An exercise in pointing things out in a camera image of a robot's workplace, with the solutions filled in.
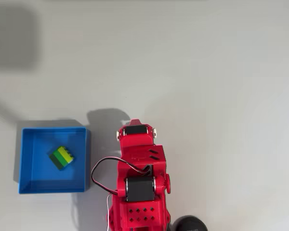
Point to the green lego brick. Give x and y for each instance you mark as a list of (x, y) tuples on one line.
[(62, 157)]

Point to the blue square tray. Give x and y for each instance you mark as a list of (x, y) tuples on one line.
[(38, 168)]

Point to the red robot arm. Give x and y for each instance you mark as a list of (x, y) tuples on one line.
[(139, 156)]

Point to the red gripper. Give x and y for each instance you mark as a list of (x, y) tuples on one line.
[(135, 140)]

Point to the black round knob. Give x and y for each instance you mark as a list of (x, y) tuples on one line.
[(190, 223)]

